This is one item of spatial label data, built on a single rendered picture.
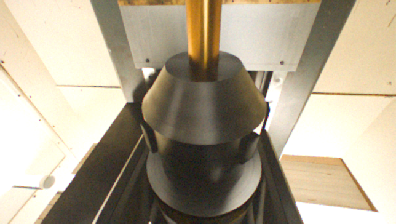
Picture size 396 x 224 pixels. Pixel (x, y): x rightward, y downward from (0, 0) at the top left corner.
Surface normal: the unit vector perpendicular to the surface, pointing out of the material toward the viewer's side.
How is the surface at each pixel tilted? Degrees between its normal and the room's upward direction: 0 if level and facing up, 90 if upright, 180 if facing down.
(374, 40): 90
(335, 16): 90
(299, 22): 90
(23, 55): 90
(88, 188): 180
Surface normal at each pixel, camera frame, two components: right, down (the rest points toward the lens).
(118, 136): -0.02, -0.77
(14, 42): 1.00, 0.04
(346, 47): -0.09, 0.63
